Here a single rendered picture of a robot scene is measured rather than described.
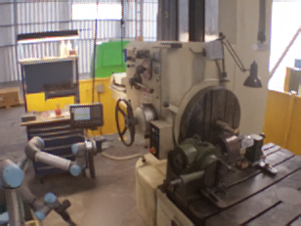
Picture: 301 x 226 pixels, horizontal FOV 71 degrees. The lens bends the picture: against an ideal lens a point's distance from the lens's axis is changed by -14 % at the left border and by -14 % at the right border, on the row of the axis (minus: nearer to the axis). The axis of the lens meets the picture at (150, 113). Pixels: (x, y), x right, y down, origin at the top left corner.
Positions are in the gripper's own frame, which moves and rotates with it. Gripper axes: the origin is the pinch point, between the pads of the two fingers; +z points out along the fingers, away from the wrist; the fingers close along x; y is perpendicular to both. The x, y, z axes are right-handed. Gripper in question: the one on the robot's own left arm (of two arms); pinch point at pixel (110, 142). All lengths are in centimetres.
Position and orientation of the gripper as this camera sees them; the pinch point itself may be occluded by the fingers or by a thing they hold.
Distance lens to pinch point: 191.5
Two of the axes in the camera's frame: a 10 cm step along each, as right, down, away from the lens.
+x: -1.2, 8.5, 5.2
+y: -4.3, -5.2, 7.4
